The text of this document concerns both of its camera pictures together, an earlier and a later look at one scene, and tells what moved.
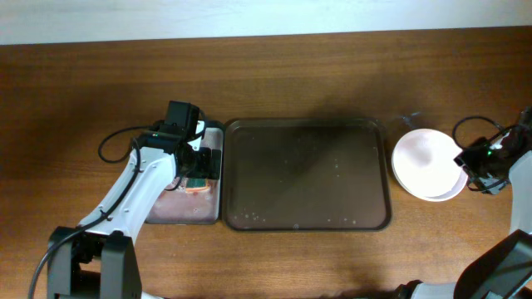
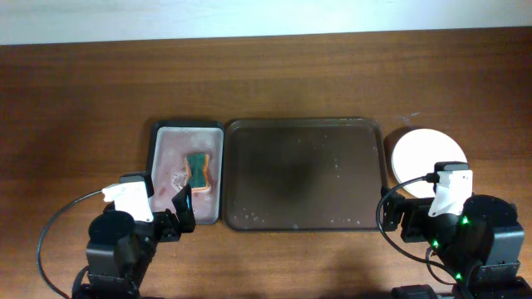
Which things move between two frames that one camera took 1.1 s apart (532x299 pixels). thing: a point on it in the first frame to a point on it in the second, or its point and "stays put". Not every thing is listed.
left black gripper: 209,166 to 173,229
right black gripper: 466,158 to 415,212
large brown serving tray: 306,174 stays put
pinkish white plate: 423,164 stays put
